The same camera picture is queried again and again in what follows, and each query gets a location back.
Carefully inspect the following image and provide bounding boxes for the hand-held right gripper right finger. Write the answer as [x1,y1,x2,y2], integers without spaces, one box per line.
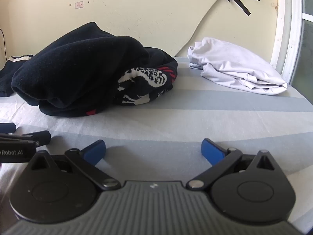
[186,138,284,191]

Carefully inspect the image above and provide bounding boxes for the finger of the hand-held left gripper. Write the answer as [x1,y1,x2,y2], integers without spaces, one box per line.
[0,123,16,134]
[21,131,51,148]

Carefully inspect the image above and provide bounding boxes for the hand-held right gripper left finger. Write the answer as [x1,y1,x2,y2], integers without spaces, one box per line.
[29,139,121,191]

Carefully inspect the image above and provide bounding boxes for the black white-striped knit garment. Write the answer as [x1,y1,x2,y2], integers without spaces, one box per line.
[0,54,35,97]

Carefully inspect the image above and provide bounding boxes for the dark patterned knit sweater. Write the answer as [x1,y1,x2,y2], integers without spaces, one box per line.
[11,22,178,117]

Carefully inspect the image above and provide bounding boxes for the striped blue white bedsheet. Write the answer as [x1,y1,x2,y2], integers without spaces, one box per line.
[0,56,313,235]

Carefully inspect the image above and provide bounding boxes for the white garment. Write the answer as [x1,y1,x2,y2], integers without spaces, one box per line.
[188,37,288,96]

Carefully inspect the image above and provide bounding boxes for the black wall cable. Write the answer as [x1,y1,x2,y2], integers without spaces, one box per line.
[0,28,7,61]

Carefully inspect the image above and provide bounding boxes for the white wall cable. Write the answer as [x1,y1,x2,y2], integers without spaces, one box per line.
[175,0,224,55]

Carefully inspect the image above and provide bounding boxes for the white window frame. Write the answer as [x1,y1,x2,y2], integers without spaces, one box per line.
[270,0,313,84]

